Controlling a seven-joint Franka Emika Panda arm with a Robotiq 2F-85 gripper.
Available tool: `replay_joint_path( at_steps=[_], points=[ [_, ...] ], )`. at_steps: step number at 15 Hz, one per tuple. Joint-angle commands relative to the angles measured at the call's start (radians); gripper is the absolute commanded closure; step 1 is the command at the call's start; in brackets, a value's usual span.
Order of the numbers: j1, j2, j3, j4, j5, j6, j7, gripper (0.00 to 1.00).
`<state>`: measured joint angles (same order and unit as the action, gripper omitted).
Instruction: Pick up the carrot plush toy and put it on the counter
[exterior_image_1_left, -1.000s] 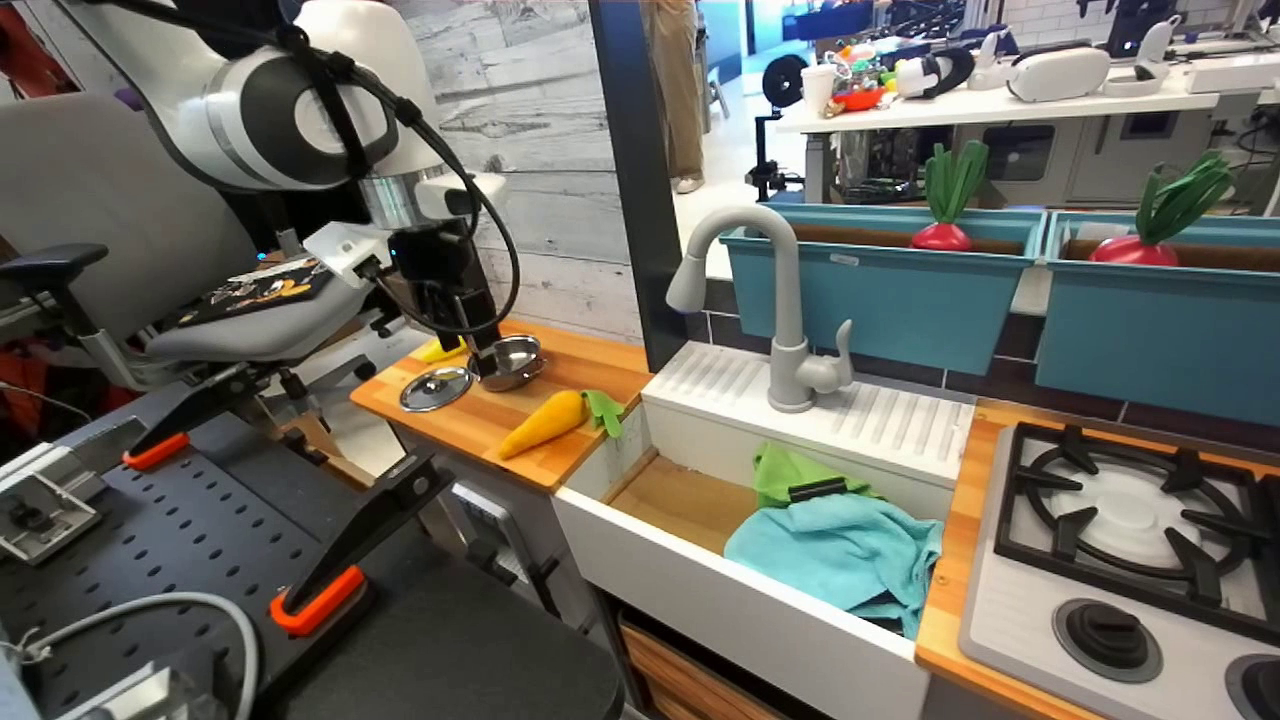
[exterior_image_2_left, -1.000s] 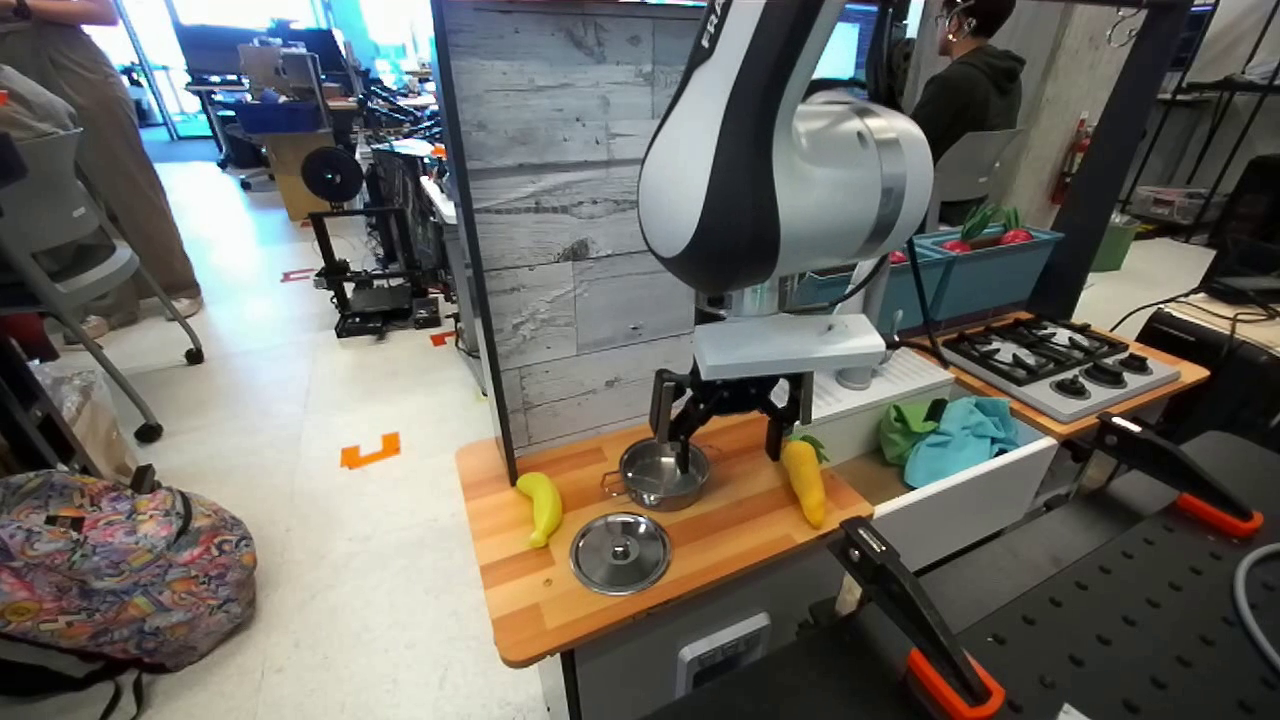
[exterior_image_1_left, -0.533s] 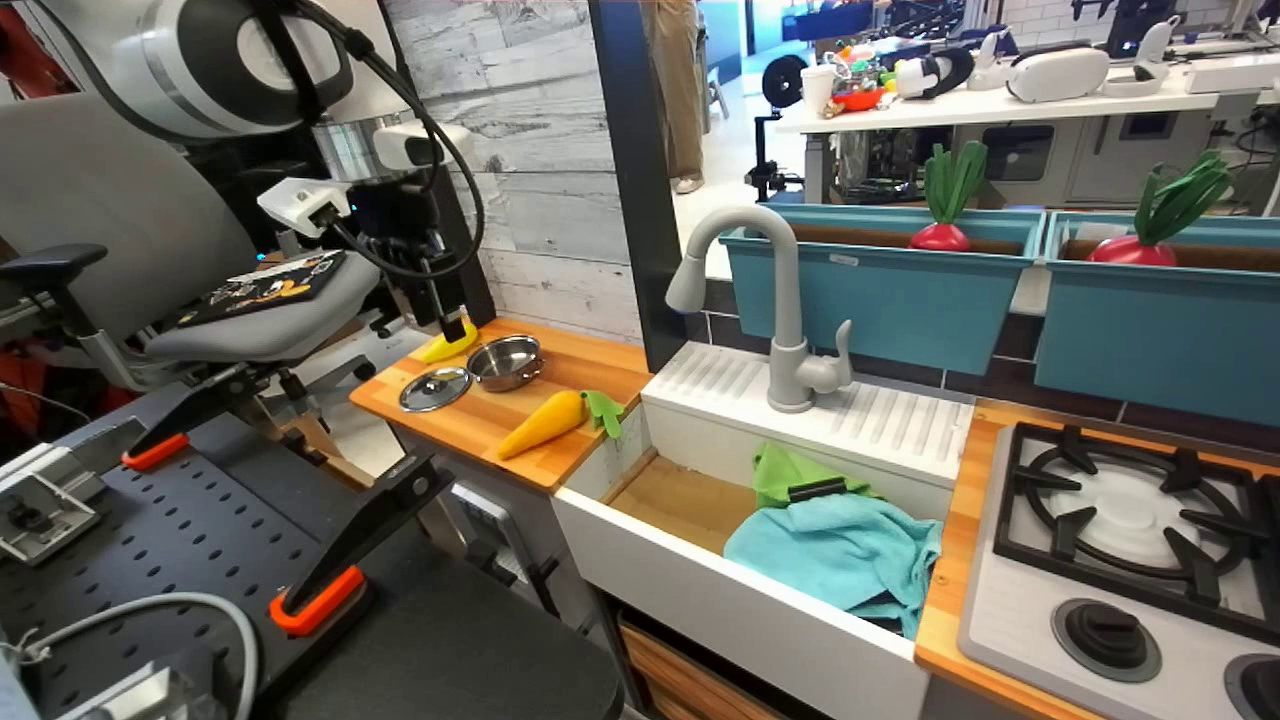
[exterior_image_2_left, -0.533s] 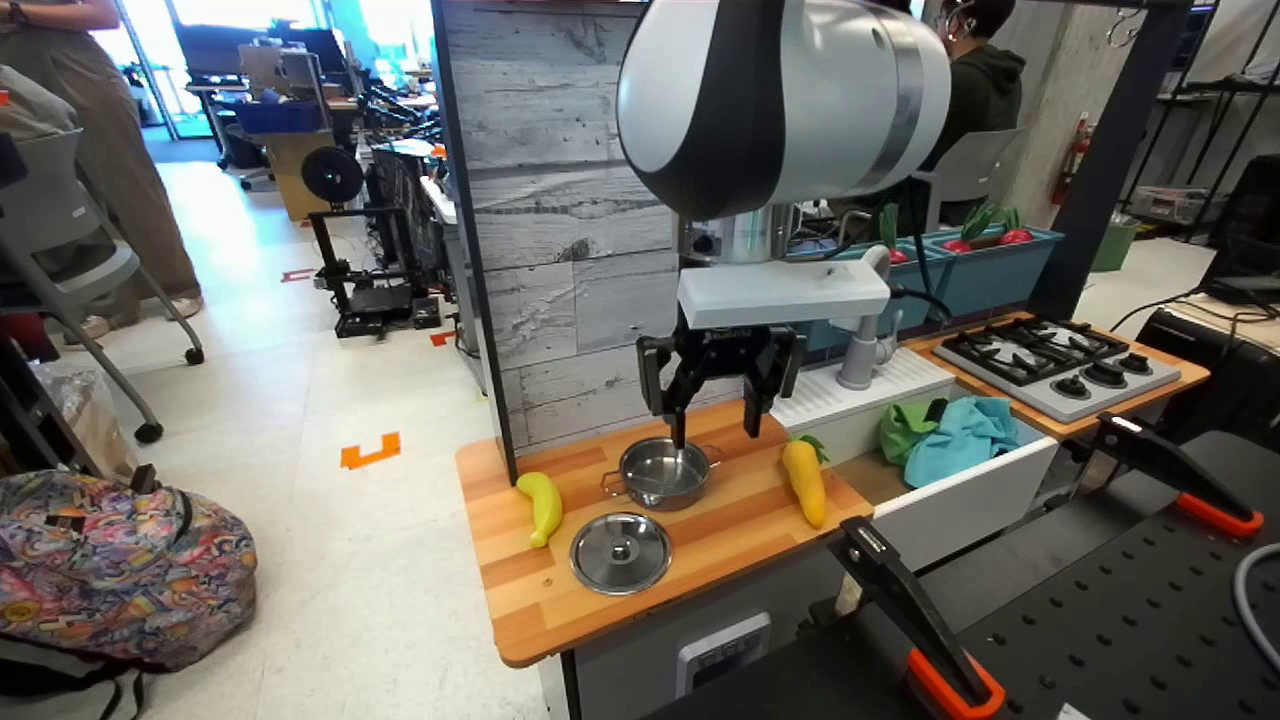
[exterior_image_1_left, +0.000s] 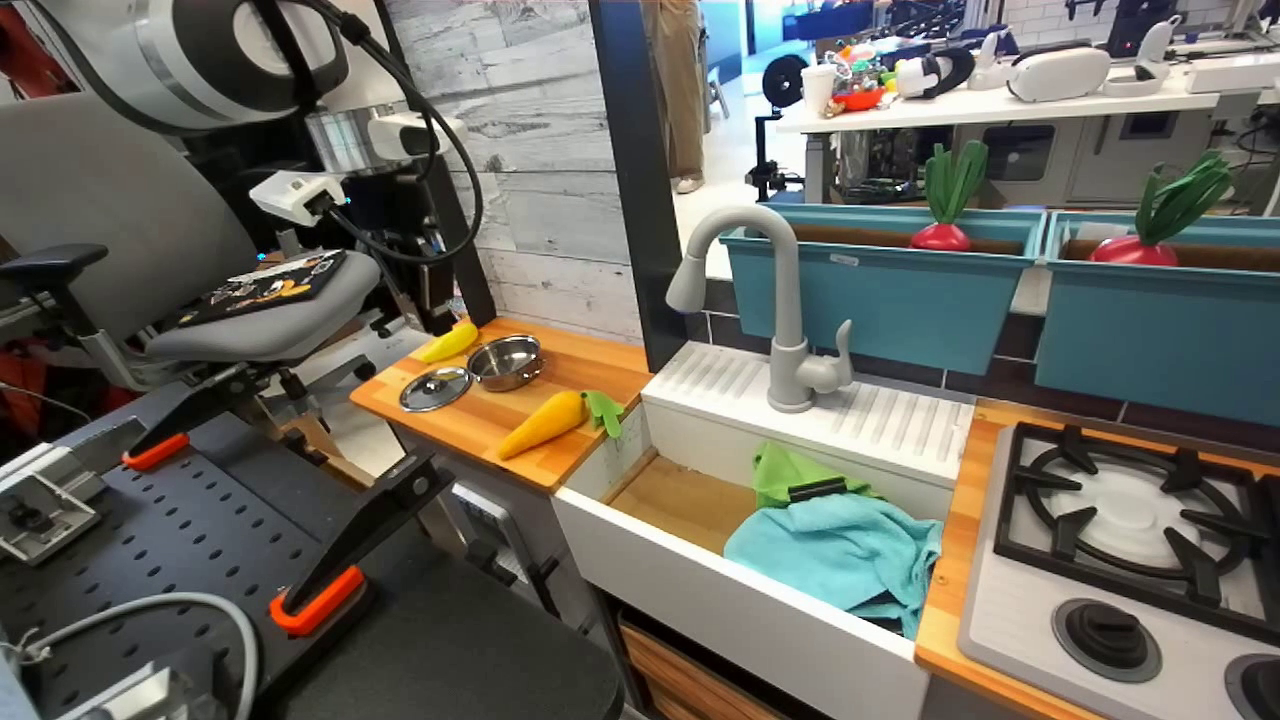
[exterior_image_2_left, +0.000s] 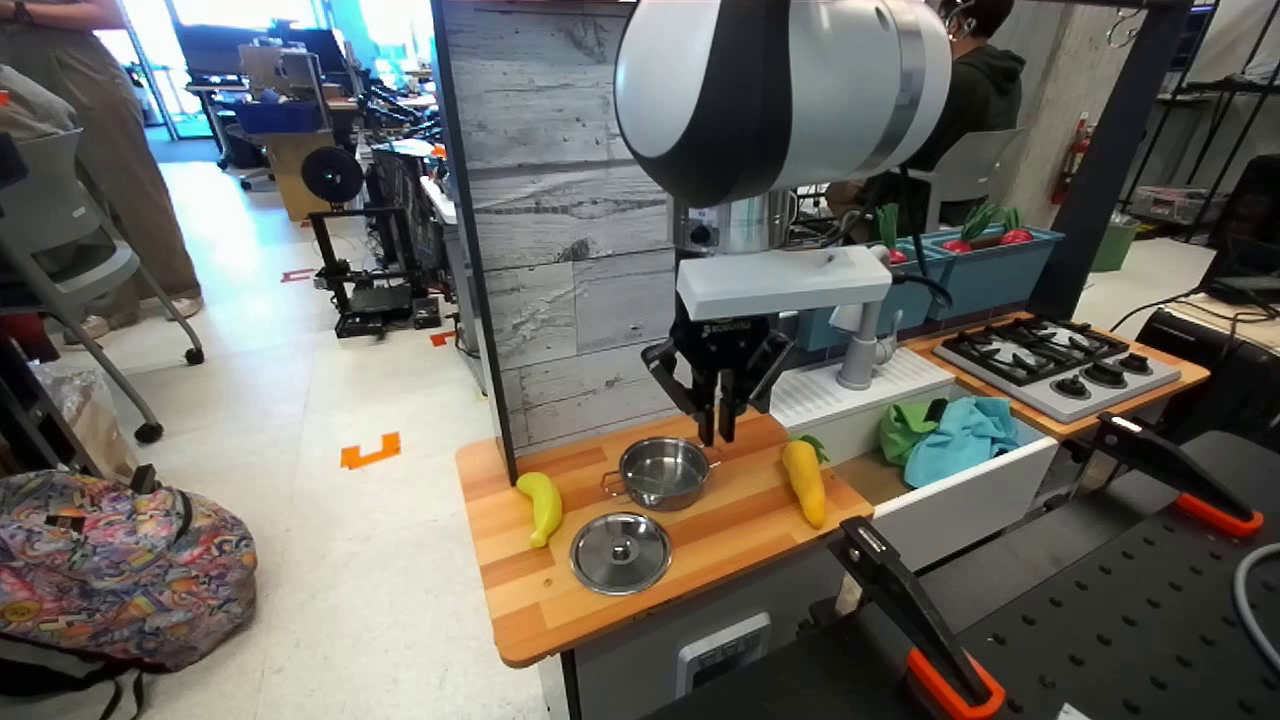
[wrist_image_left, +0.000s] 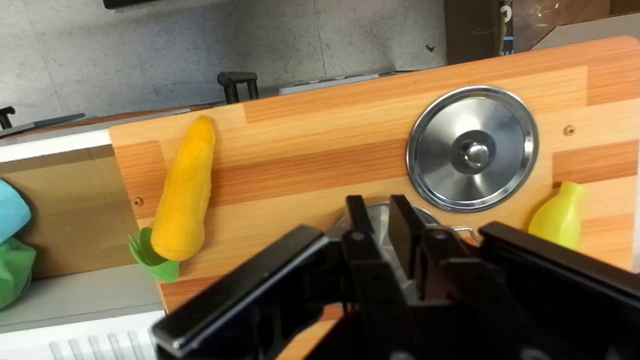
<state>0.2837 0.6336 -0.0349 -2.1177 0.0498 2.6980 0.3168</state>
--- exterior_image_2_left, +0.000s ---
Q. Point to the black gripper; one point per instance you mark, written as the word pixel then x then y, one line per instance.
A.
pixel 721 345

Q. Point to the standing person beige trousers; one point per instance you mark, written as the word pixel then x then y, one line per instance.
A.
pixel 123 161

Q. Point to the green cloth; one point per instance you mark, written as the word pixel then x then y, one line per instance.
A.
pixel 902 428

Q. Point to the black filament spool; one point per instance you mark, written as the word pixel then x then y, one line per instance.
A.
pixel 335 174

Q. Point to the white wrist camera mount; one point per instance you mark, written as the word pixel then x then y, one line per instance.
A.
pixel 787 281

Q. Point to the colourful patterned backpack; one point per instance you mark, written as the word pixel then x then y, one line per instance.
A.
pixel 123 572

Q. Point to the small steel pot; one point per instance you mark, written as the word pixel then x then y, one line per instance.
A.
pixel 660 474

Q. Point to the grey toy faucet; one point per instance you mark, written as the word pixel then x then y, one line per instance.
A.
pixel 866 352

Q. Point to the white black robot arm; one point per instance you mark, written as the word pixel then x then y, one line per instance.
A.
pixel 787 86

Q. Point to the steel pot lid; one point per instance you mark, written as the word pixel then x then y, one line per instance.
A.
pixel 622 552

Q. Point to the seated person dark hoodie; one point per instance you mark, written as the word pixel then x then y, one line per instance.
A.
pixel 982 94

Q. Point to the marble backsplash panel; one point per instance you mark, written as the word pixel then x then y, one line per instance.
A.
pixel 561 267

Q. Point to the white toy sink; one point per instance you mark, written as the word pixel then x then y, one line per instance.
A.
pixel 962 501

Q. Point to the black 3D printer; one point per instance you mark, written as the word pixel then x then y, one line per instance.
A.
pixel 372 286

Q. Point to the red radish toy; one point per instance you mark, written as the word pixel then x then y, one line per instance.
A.
pixel 984 230
pixel 888 234

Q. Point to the white plastic chair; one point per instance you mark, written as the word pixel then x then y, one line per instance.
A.
pixel 974 166

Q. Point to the black office chair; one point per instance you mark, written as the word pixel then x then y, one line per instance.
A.
pixel 1246 225

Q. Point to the wooden counter board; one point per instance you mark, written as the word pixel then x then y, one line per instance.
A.
pixel 744 535

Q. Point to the yellow banana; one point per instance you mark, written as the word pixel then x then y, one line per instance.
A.
pixel 805 482

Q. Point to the grey counter cabinet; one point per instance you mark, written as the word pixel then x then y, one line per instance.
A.
pixel 627 674

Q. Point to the grey toy stove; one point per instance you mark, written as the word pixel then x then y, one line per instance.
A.
pixel 1055 364

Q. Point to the teal cloth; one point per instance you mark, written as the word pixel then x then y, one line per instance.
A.
pixel 965 434

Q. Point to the black pillar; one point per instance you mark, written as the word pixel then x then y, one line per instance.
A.
pixel 1115 146

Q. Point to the wooden stove counter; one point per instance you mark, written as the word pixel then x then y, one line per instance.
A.
pixel 1145 394

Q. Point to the yellow banana plush toy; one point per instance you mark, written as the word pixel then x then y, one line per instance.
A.
pixel 540 505

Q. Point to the grey office chair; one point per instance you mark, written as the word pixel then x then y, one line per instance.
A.
pixel 64 253

